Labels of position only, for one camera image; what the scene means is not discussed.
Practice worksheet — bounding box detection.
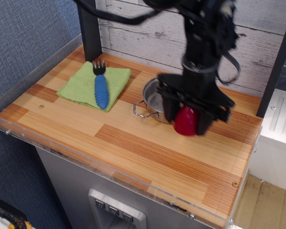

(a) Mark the black frame post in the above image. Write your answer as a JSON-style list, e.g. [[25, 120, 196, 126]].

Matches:
[[256, 32, 286, 118], [77, 3, 102, 62]]

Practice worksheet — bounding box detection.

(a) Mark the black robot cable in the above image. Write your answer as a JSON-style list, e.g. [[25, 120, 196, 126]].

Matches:
[[72, 0, 163, 26]]

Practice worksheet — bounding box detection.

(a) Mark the stainless steel pot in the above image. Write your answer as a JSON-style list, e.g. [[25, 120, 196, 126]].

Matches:
[[133, 77, 172, 124]]

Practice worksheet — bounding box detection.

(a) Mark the white toy sink unit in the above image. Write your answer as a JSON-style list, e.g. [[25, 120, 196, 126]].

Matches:
[[248, 89, 286, 190]]

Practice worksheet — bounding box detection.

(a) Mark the silver dispenser button panel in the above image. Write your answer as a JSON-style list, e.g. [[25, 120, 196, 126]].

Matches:
[[88, 188, 147, 229]]

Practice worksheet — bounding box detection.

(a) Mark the red toy pepper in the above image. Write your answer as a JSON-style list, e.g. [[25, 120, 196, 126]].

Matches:
[[174, 106, 200, 136]]

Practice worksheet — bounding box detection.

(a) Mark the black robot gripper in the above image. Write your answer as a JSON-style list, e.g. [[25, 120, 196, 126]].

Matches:
[[157, 63, 235, 135]]

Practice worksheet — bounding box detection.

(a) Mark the yellow tape piece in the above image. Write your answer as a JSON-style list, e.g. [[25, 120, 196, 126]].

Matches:
[[8, 221, 34, 229]]

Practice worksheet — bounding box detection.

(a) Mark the green folded cloth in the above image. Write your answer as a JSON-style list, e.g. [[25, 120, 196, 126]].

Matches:
[[57, 62, 131, 112]]

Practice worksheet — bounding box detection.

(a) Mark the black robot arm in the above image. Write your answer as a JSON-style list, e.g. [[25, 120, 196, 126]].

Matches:
[[146, 0, 240, 136]]

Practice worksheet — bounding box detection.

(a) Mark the grey toy fridge cabinet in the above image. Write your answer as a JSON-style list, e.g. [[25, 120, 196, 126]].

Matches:
[[34, 146, 220, 229]]

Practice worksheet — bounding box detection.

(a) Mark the blue handled toy fork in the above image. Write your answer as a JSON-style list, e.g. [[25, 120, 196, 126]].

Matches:
[[92, 59, 109, 110]]

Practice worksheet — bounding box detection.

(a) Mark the black left frame post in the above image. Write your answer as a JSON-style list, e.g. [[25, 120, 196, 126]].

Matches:
[[77, 3, 102, 62]]

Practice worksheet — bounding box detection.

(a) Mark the black right frame post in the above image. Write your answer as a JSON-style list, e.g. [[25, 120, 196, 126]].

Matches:
[[256, 32, 286, 118]]

